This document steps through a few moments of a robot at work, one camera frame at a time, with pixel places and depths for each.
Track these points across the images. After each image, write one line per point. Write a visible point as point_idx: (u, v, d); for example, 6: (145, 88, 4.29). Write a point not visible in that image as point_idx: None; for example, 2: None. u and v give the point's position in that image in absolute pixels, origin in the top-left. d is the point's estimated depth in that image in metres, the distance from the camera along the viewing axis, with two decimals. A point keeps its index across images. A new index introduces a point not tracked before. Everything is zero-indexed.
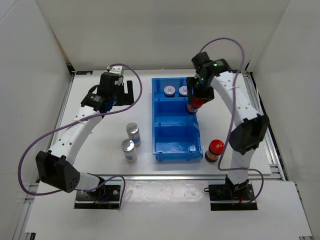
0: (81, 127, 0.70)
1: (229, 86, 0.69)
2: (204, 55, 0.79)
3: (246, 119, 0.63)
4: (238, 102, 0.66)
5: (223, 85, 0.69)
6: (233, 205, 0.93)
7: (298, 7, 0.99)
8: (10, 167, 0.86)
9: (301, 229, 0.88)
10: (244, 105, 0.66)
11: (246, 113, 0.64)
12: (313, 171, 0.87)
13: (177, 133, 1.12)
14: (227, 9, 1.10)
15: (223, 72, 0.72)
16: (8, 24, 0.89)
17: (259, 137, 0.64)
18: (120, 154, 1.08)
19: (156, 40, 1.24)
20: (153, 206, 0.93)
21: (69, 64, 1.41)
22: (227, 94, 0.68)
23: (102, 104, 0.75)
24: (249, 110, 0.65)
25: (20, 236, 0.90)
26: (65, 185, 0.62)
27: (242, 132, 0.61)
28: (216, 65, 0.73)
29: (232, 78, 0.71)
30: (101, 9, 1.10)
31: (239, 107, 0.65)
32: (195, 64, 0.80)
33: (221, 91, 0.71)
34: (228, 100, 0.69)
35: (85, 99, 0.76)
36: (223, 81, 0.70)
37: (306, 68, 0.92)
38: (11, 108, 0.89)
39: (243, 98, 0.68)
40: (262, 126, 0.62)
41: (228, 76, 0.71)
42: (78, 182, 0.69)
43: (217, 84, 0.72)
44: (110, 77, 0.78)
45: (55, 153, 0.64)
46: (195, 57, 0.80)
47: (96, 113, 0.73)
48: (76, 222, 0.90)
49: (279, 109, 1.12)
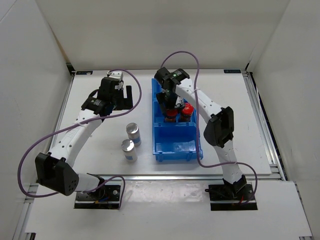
0: (82, 130, 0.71)
1: (191, 90, 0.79)
2: (163, 70, 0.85)
3: (213, 115, 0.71)
4: (202, 101, 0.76)
5: (186, 90, 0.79)
6: (233, 206, 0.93)
7: (298, 7, 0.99)
8: (9, 166, 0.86)
9: (301, 229, 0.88)
10: (209, 103, 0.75)
11: (212, 110, 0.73)
12: (313, 171, 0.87)
13: (177, 133, 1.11)
14: (227, 9, 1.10)
15: (183, 80, 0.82)
16: (7, 24, 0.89)
17: (229, 127, 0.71)
18: (121, 154, 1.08)
19: (156, 39, 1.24)
20: (153, 206, 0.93)
21: (69, 64, 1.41)
22: (192, 98, 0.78)
23: (102, 108, 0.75)
24: (213, 105, 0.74)
25: (20, 236, 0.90)
26: (63, 187, 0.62)
27: (213, 128, 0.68)
28: (175, 75, 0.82)
29: (192, 82, 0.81)
30: (101, 9, 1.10)
31: (204, 106, 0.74)
32: (158, 79, 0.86)
33: (186, 97, 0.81)
34: (194, 103, 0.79)
35: (86, 102, 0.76)
36: (185, 87, 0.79)
37: (306, 67, 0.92)
38: (11, 107, 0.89)
39: (206, 97, 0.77)
40: (228, 117, 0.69)
41: (188, 81, 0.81)
42: (77, 185, 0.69)
43: (181, 92, 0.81)
44: (110, 82, 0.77)
45: (54, 155, 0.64)
46: (156, 73, 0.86)
47: (96, 117, 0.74)
48: (76, 222, 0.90)
49: (279, 109, 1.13)
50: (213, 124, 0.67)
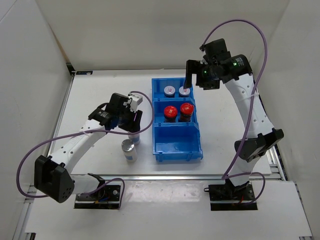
0: (85, 138, 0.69)
1: (247, 94, 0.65)
2: (220, 46, 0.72)
3: (260, 135, 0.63)
4: (256, 114, 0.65)
5: (241, 91, 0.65)
6: (233, 206, 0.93)
7: (298, 7, 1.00)
8: (9, 167, 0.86)
9: (301, 229, 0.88)
10: (261, 118, 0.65)
11: (262, 128, 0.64)
12: (313, 171, 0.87)
13: (177, 133, 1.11)
14: (227, 8, 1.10)
15: (242, 75, 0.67)
16: (7, 24, 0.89)
17: (267, 148, 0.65)
18: (121, 154, 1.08)
19: (156, 39, 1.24)
20: (153, 206, 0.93)
21: (69, 64, 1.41)
22: (245, 103, 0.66)
23: (108, 120, 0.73)
24: (265, 123, 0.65)
25: (20, 236, 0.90)
26: (57, 192, 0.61)
27: (255, 148, 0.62)
28: (235, 65, 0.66)
29: (251, 82, 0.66)
30: (101, 9, 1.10)
31: (255, 120, 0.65)
32: (208, 52, 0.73)
33: (237, 96, 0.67)
34: (243, 109, 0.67)
35: (92, 113, 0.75)
36: (242, 87, 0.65)
37: (306, 68, 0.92)
38: (11, 107, 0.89)
39: (259, 108, 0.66)
40: (275, 140, 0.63)
41: (247, 79, 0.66)
42: (71, 193, 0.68)
43: (234, 88, 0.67)
44: (120, 97, 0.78)
45: (54, 160, 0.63)
46: (209, 45, 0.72)
47: (101, 128, 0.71)
48: (76, 222, 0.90)
49: (279, 109, 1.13)
50: (256, 143, 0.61)
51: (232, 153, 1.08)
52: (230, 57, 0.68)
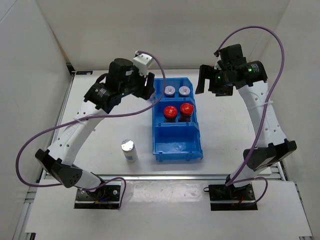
0: (80, 127, 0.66)
1: (260, 101, 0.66)
2: (235, 51, 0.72)
3: (271, 144, 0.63)
4: (268, 122, 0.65)
5: (254, 98, 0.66)
6: (233, 206, 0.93)
7: (298, 7, 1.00)
8: (9, 167, 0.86)
9: (301, 230, 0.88)
10: (273, 127, 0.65)
11: (273, 137, 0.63)
12: (313, 171, 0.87)
13: (177, 134, 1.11)
14: (227, 9, 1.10)
15: (257, 82, 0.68)
16: (7, 24, 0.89)
17: (277, 159, 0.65)
18: (121, 154, 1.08)
19: (156, 39, 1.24)
20: (153, 206, 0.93)
21: (69, 64, 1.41)
22: (257, 110, 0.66)
23: (105, 99, 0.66)
24: (277, 133, 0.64)
25: (20, 236, 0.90)
26: (62, 181, 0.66)
27: (264, 158, 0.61)
28: (250, 70, 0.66)
29: (266, 90, 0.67)
30: (101, 9, 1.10)
31: (266, 128, 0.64)
32: (223, 57, 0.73)
33: (249, 102, 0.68)
34: (256, 116, 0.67)
35: (89, 92, 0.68)
36: (255, 94, 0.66)
37: (306, 68, 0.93)
38: (11, 107, 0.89)
39: (272, 117, 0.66)
40: (287, 152, 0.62)
41: (262, 87, 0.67)
42: (81, 175, 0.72)
43: (246, 94, 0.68)
44: (120, 67, 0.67)
45: (52, 154, 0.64)
46: (225, 50, 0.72)
47: (96, 114, 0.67)
48: (76, 222, 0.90)
49: (279, 109, 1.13)
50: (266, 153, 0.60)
51: (231, 153, 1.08)
52: (246, 63, 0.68)
